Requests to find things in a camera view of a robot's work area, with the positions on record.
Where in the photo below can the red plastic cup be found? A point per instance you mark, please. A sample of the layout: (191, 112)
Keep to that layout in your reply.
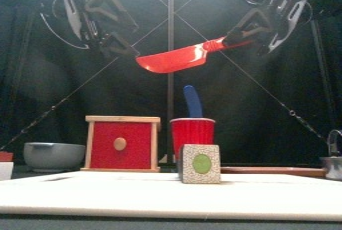
(193, 134)

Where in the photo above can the blue plastic utensil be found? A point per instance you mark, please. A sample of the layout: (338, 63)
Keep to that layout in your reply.
(193, 102)

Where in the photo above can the red plastic toy knife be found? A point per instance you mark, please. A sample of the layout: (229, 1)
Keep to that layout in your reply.
(178, 59)

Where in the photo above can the silver metal pot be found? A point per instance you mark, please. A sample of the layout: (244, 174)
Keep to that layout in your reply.
(333, 165)

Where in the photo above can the grey vertical frame pole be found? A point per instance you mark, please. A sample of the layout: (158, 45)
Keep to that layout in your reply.
(170, 24)

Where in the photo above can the red and white container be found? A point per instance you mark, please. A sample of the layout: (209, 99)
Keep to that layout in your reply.
(6, 167)

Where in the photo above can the toy sushi roll green centre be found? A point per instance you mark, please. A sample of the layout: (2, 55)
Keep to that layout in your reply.
(201, 164)

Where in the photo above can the white cutting board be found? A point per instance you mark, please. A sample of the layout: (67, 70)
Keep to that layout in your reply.
(169, 197)

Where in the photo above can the grey bowl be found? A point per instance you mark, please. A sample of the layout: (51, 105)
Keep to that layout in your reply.
(52, 155)

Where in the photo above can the brown wooden board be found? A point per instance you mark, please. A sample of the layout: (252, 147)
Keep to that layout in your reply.
(272, 171)

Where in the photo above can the wooden box with red drawer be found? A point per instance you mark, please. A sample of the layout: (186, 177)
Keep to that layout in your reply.
(121, 144)

